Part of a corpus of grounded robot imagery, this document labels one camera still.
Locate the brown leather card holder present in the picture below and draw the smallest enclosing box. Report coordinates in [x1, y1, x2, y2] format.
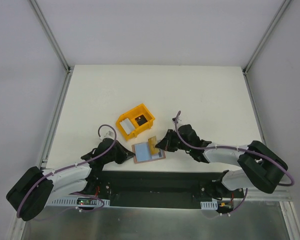
[131, 142, 166, 164]

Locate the gold card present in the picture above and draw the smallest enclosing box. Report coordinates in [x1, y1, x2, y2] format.
[147, 136, 161, 155]

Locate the yellow plastic bin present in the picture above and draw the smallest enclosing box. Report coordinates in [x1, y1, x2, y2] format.
[115, 103, 156, 141]

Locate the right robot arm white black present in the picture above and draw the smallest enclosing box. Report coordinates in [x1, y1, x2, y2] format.
[156, 124, 288, 199]

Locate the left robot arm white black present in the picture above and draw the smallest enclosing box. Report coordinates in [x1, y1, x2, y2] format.
[6, 137, 135, 222]

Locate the stack of silver cards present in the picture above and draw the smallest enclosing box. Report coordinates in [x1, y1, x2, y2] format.
[120, 118, 135, 135]

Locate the black card in bin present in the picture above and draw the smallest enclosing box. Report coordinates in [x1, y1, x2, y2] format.
[135, 114, 148, 126]

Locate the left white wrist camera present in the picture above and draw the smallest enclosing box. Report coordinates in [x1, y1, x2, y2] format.
[99, 130, 116, 140]

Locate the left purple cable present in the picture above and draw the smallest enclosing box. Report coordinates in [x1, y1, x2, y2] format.
[16, 124, 118, 220]

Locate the purple cable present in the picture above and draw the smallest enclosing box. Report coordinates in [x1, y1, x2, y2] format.
[173, 110, 295, 187]
[16, 124, 118, 220]

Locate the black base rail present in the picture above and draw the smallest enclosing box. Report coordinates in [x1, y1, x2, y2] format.
[37, 168, 276, 208]

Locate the left white cable duct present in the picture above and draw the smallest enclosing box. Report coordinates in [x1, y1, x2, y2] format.
[46, 196, 110, 208]

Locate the white cable duct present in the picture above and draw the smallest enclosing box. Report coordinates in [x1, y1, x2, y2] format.
[46, 196, 110, 208]
[200, 201, 218, 211]

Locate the right white cable duct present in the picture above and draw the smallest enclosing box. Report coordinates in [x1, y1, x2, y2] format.
[200, 201, 218, 211]

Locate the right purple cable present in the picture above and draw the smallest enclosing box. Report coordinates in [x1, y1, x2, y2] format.
[173, 110, 295, 187]

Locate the left aluminium frame post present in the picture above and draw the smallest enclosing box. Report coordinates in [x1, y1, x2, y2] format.
[27, 0, 72, 73]

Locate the aluminium frame post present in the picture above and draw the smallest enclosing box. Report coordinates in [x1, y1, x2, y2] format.
[242, 0, 293, 76]
[27, 0, 72, 73]

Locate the right aluminium frame post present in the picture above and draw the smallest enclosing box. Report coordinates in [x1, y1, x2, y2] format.
[242, 0, 293, 76]

